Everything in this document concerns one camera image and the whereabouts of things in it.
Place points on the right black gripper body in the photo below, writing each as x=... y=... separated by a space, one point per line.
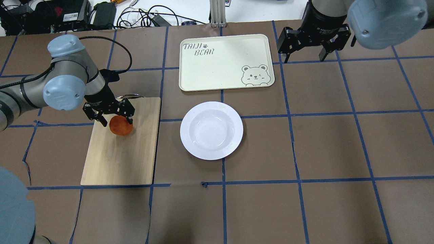
x=318 y=21

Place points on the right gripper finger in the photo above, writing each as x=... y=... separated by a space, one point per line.
x=326 y=50
x=288 y=51

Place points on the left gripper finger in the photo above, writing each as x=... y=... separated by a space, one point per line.
x=128 y=113
x=100 y=118

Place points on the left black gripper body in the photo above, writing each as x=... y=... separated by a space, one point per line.
x=101 y=98

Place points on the orange fruit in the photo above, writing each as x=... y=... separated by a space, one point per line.
x=120 y=126

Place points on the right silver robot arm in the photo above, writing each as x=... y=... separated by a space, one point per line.
x=374 y=24

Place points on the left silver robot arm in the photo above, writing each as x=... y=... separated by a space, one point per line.
x=72 y=80

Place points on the cream bear tray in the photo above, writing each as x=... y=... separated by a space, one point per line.
x=231 y=62

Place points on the wooden cutting board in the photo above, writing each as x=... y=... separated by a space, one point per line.
x=124 y=160

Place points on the white round plate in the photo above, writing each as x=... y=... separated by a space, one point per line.
x=211 y=130

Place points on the black power adapter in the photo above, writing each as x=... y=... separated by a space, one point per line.
x=104 y=16

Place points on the black computer box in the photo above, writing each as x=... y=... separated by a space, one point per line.
x=28 y=17

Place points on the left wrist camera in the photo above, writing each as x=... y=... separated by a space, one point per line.
x=109 y=75

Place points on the aluminium frame post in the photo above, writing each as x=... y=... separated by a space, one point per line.
x=218 y=13

